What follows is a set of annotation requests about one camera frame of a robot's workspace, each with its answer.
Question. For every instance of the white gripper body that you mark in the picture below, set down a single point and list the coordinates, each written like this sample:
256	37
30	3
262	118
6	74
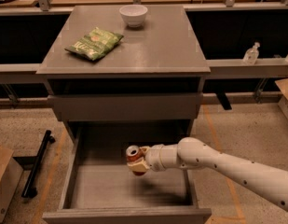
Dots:
154	158

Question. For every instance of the red coke can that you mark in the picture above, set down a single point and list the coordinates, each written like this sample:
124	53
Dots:
134	153

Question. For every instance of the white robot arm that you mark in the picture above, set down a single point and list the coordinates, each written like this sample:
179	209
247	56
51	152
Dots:
268	182

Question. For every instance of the open grey middle drawer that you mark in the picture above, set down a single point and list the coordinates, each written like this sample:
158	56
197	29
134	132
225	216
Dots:
100	188

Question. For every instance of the closed grey top drawer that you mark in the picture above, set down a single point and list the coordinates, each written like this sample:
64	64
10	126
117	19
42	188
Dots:
125	107

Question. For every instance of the grey drawer cabinet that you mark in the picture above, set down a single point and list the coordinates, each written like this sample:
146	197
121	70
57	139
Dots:
161	57

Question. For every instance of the black metal bar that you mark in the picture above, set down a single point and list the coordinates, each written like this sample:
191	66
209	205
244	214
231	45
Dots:
29	190

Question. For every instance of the green chip bag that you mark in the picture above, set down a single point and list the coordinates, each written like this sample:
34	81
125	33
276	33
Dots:
96	44

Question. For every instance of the brown cardboard box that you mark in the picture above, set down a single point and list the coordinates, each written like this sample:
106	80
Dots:
10	175

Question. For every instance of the white ceramic bowl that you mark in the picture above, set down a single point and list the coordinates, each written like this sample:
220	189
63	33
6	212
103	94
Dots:
133	15

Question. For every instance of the clear plastic bottle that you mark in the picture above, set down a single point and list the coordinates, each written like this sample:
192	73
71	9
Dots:
251	54

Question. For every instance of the grey metal rail shelf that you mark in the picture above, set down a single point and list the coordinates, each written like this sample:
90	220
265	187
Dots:
219	69

